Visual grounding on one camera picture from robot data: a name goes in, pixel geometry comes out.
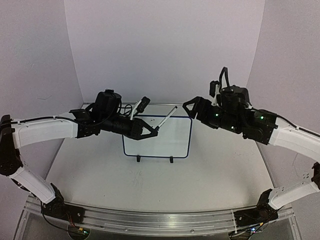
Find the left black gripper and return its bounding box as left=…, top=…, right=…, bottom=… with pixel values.
left=101, top=113, right=159, bottom=141

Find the white whiteboard marker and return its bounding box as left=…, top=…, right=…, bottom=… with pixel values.
left=156, top=106, right=178, bottom=131

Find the blue framed whiteboard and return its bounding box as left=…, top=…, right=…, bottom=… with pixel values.
left=122, top=116, right=193, bottom=159

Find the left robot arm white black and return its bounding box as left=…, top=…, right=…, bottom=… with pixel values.
left=0, top=89, right=159, bottom=218

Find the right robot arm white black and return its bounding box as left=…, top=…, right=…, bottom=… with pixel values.
left=182, top=82, right=320, bottom=211

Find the left black whiteboard foot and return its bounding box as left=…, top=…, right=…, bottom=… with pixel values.
left=136, top=155, right=141, bottom=163

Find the black whiteboard foot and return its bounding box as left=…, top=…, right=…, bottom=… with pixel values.
left=136, top=155, right=141, bottom=163
left=169, top=156, right=174, bottom=164

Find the right black whiteboard foot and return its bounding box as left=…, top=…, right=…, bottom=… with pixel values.
left=169, top=156, right=174, bottom=164

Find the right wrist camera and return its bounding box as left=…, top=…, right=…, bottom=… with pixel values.
left=209, top=80, right=221, bottom=107

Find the right camera black cable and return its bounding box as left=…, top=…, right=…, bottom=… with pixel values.
left=218, top=66, right=232, bottom=88

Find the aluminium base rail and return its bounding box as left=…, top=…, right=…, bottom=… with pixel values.
left=23, top=199, right=295, bottom=237

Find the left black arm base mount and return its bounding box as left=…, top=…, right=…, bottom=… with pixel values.
left=41, top=197, right=85, bottom=224

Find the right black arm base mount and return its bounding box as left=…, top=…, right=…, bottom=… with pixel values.
left=234, top=203, right=278, bottom=227

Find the left base cable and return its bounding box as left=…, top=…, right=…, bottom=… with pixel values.
left=38, top=204, right=86, bottom=236

